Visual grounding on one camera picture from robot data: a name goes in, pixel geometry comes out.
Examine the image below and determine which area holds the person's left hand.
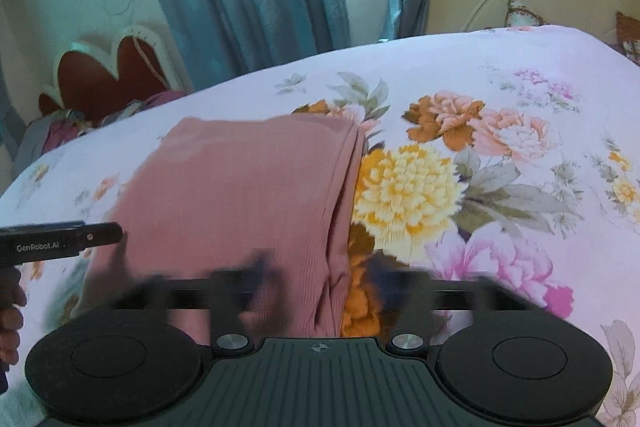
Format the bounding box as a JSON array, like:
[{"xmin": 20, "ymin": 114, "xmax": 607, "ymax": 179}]
[{"xmin": 0, "ymin": 267, "xmax": 27, "ymax": 373}]

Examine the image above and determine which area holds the floral pink bedsheet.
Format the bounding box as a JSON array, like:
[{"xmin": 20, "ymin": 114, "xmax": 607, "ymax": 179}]
[{"xmin": 1, "ymin": 26, "xmax": 639, "ymax": 426}]

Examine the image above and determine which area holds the pile of clothes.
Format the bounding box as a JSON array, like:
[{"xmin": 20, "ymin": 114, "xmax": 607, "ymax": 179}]
[{"xmin": 11, "ymin": 90, "xmax": 186, "ymax": 180}]

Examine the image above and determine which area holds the pink garment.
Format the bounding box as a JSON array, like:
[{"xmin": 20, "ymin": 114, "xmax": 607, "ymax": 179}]
[{"xmin": 76, "ymin": 113, "xmax": 364, "ymax": 338}]

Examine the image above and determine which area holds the red heart-shaped headboard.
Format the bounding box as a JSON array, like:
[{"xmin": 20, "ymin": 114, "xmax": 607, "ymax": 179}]
[{"xmin": 38, "ymin": 25, "xmax": 190, "ymax": 121}]

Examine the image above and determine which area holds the patterned pillow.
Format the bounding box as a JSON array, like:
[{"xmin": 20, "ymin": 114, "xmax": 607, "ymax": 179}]
[{"xmin": 506, "ymin": 0, "xmax": 546, "ymax": 27}]

